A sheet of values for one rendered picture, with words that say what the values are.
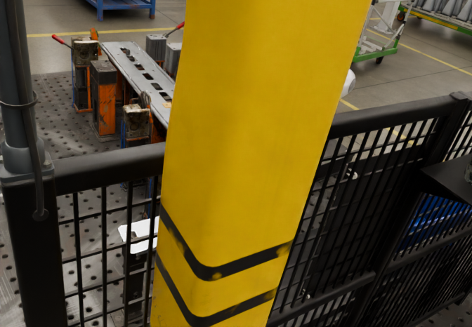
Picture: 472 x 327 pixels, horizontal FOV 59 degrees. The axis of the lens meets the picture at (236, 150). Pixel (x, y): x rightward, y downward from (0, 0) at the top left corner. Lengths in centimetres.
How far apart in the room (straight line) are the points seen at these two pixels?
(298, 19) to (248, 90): 5
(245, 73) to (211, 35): 4
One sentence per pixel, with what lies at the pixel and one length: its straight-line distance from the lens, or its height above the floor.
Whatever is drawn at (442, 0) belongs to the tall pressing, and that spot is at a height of 53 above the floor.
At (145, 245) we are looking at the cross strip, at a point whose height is 100.
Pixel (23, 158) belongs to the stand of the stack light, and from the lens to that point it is 35.
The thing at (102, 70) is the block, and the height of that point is 103.
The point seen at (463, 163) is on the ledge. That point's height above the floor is 143.
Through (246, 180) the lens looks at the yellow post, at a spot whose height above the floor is 159.
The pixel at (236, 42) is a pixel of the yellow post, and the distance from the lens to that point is 25.
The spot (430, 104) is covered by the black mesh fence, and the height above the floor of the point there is 155.
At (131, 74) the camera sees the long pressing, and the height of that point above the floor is 100.
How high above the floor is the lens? 177
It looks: 32 degrees down
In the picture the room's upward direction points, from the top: 11 degrees clockwise
